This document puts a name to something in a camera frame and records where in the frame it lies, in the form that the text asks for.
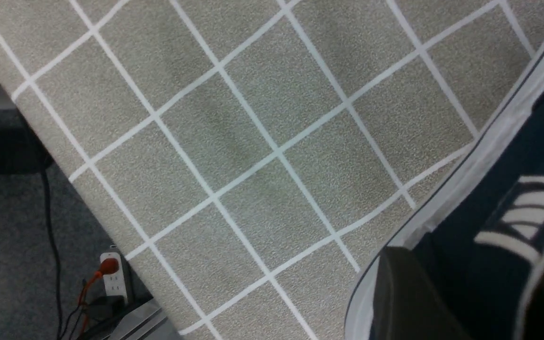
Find navy canvas shoe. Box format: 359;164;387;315
343;42;544;340

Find white power strip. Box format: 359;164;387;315
99;245;130;305

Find black cable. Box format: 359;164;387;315
40;158;64;340

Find grey checked tablecloth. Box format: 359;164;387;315
0;0;544;340

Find orange plug and cable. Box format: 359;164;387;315
77;258;120;337

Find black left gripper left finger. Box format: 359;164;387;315
369;247;471;340

